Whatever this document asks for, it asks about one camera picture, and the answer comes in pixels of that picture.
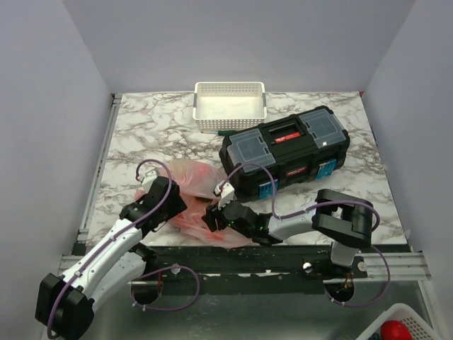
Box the pink plastic bag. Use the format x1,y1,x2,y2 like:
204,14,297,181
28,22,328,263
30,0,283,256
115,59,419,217
133,159,256,249

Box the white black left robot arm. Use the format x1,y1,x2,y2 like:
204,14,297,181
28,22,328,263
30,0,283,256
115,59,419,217
35,176,187,339

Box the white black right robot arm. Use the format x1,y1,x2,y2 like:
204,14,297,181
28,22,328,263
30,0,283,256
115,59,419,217
202,189,380,278

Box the black toolbox clear lids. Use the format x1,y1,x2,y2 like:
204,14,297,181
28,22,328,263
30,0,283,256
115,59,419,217
219,106,350,203

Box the white perforated plastic basket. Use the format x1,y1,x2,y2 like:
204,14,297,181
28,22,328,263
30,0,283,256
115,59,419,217
193,81,267,132

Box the red ball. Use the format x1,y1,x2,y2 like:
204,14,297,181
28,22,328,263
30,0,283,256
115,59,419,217
380,320,413,340

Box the white basket bottom right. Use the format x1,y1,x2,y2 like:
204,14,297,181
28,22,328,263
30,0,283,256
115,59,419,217
356,303,442,339

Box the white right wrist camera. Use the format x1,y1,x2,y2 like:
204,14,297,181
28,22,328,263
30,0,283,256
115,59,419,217
214,181,235,210

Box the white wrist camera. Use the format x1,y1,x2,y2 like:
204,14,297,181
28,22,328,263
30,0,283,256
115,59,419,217
214,181,235,210
136,170,159,193

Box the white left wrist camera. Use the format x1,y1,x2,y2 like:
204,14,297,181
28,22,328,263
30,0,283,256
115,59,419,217
136,170,159,193

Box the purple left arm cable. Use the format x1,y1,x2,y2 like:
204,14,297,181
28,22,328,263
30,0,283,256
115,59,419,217
46,159,201,337

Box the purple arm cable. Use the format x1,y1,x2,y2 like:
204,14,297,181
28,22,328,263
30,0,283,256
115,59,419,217
46,159,201,337
221,164,391,308

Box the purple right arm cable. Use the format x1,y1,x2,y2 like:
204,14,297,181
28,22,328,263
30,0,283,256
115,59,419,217
221,164,391,308

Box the aluminium rail left edge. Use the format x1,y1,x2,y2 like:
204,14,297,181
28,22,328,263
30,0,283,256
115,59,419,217
76,93,122,242

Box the green handled screwdriver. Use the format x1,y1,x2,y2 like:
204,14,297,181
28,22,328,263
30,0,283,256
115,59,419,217
201,130,237,136

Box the aluminium rail front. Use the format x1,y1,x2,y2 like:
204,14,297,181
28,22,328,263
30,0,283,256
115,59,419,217
354,252,431,282

